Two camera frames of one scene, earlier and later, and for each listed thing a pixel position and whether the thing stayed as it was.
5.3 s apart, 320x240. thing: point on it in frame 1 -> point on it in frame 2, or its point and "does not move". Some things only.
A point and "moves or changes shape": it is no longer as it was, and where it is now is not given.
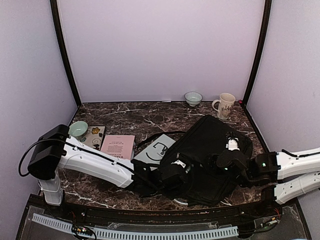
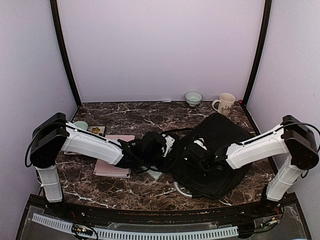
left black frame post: x=64 y=52 does not move
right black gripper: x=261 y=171 -> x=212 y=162
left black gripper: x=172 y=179 -> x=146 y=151
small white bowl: x=193 y=98 does not move
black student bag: x=200 y=145 moves or changes shape
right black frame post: x=259 y=57 does not move
